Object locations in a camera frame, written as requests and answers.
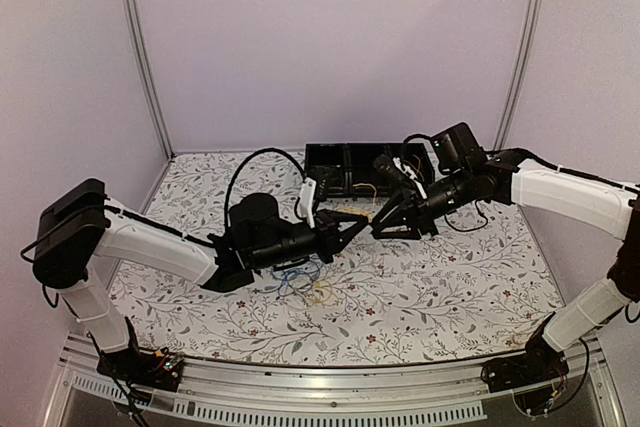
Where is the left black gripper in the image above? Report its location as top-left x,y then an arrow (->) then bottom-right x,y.
251,211 -> 369,273

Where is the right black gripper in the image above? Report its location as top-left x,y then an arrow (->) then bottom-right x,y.
370,168 -> 473,241

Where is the grey cable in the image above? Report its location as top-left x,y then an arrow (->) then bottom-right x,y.
312,166 -> 346,186

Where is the blue cable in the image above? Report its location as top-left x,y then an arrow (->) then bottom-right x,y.
272,261 -> 324,301

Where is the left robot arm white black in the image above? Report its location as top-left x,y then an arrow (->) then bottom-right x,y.
20,178 -> 369,381

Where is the left arm base electronics board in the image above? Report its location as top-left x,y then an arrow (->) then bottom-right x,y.
97,346 -> 184,392

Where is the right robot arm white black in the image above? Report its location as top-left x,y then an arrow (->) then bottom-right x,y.
372,149 -> 639,383

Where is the black bin middle compartment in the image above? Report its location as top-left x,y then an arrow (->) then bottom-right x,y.
348,143 -> 390,197

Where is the black bin left compartment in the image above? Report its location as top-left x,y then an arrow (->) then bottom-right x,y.
304,143 -> 348,200

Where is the floral patterned table cloth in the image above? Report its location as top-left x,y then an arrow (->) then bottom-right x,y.
99,149 -> 566,367

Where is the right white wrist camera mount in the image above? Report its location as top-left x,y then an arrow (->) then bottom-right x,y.
392,157 -> 427,199

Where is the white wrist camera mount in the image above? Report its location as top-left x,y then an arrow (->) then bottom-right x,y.
392,157 -> 427,199
294,177 -> 317,229

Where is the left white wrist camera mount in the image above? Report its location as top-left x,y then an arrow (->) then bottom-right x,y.
294,177 -> 317,229

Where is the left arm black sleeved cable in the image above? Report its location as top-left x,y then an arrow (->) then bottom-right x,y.
224,147 -> 309,228

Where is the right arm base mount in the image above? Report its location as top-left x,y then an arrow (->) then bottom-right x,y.
480,338 -> 569,416

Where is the aluminium front rail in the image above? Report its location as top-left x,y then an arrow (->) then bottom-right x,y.
42,336 -> 626,427

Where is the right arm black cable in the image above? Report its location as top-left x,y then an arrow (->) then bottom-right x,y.
544,301 -> 640,411

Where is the right aluminium frame post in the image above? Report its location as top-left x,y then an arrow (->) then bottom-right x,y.
492,0 -> 543,150

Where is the aluminium frame post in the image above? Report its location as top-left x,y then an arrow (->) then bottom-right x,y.
492,0 -> 543,150
122,0 -> 175,161

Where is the left aluminium frame post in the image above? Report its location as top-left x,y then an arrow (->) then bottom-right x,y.
122,0 -> 175,161

